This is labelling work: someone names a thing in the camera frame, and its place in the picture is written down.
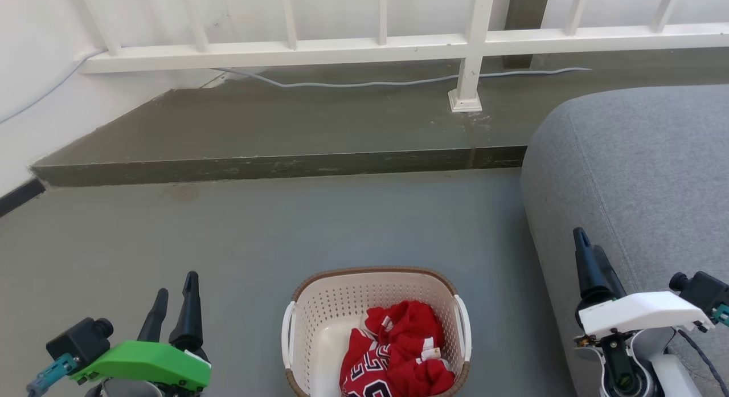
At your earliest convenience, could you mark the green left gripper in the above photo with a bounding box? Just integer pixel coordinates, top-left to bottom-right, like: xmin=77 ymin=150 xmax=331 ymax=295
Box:
xmin=68 ymin=271 xmax=212 ymax=393

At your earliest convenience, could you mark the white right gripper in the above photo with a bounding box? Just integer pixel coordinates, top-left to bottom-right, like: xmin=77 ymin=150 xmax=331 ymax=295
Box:
xmin=573 ymin=227 xmax=716 ymax=347

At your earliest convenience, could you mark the red basketball jersey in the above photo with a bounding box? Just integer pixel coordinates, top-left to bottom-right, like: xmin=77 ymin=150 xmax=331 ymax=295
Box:
xmin=339 ymin=300 xmax=456 ymax=397

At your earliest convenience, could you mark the grey fabric sofa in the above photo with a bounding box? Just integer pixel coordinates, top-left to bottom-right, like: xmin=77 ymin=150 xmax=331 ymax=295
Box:
xmin=519 ymin=84 xmax=729 ymax=397

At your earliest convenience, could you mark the cream plastic laundry basket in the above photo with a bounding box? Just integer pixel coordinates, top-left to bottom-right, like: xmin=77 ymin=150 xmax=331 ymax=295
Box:
xmin=281 ymin=265 xmax=473 ymax=397

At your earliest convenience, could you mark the black baseboard strip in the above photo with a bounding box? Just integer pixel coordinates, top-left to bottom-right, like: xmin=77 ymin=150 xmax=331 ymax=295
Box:
xmin=0 ymin=177 xmax=47 ymax=218

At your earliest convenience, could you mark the dark grey column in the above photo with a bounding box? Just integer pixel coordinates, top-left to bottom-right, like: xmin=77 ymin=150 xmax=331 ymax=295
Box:
xmin=501 ymin=0 xmax=551 ymax=71

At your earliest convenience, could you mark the white metal railing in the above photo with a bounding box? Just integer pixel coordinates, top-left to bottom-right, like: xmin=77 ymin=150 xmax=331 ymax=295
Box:
xmin=68 ymin=0 xmax=729 ymax=113

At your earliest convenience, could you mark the teal left camera connector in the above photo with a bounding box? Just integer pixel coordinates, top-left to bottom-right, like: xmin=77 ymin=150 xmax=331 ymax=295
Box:
xmin=26 ymin=354 xmax=79 ymax=397

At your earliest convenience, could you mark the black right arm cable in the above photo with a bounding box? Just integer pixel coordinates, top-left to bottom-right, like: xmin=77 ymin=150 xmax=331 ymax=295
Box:
xmin=675 ymin=328 xmax=729 ymax=397

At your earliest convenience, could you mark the thin white wall cable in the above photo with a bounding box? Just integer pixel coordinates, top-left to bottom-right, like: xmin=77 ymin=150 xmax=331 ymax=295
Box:
xmin=0 ymin=48 xmax=109 ymax=125

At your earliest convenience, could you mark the grey floor cable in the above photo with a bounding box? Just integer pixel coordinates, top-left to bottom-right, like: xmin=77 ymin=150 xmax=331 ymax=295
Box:
xmin=212 ymin=66 xmax=593 ymax=89

